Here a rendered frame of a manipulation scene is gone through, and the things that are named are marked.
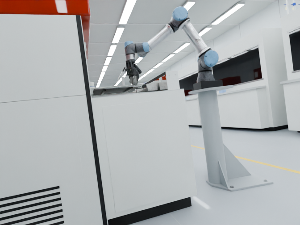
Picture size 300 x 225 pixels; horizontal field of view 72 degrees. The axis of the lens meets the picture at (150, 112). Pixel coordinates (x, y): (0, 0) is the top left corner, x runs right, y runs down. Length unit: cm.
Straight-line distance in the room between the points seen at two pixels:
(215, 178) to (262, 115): 283
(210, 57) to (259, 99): 291
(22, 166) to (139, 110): 69
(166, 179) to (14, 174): 85
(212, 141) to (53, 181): 124
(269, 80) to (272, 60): 38
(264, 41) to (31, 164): 439
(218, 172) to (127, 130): 93
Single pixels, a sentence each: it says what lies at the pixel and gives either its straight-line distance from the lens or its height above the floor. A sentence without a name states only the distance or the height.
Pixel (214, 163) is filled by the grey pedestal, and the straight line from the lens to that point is 187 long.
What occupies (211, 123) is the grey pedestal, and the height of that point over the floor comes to 53.
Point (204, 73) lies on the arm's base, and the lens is 184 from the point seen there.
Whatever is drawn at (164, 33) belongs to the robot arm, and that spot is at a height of 133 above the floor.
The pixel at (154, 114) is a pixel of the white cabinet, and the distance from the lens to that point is 135.
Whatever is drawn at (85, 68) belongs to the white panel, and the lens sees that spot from 111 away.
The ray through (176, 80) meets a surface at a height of 89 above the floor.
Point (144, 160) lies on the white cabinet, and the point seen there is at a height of 39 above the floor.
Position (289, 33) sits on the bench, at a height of 168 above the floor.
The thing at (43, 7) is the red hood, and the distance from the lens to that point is 122.
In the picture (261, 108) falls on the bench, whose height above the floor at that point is 47.
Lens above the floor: 70
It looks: level
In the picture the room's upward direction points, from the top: 7 degrees counter-clockwise
